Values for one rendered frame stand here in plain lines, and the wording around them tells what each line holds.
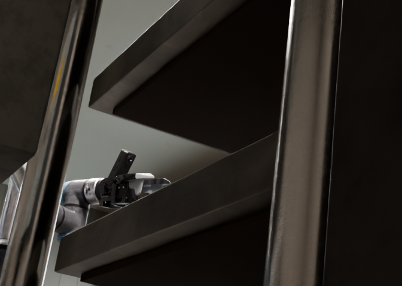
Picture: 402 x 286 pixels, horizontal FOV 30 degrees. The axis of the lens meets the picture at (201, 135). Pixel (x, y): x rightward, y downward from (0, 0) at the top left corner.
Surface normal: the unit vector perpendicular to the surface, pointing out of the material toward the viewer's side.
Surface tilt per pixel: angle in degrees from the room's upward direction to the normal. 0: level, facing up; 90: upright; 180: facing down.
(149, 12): 180
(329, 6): 90
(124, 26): 180
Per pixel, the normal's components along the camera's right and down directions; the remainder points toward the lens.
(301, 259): -0.36, -0.40
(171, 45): -0.13, 0.92
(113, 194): -0.57, -0.25
